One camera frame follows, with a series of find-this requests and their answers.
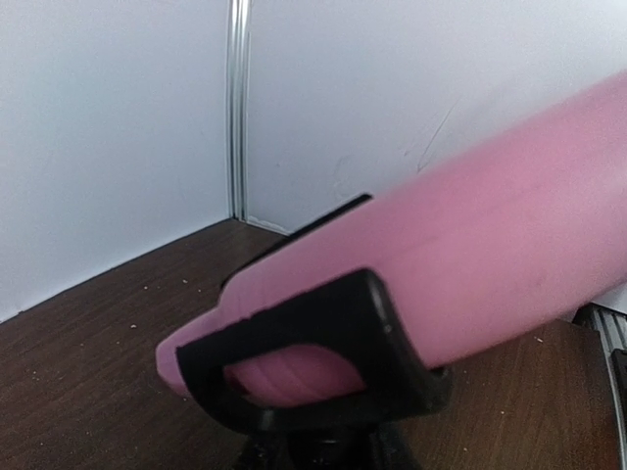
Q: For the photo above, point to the right aluminium frame post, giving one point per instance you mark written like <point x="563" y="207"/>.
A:
<point x="237" y="87"/>

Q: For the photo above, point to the pink toy microphone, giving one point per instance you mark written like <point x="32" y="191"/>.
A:
<point x="474" y="251"/>

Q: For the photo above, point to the front aluminium rail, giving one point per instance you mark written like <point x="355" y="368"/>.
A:
<point x="611" y="325"/>

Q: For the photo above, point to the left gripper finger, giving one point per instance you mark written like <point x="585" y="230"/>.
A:
<point x="321" y="329"/>

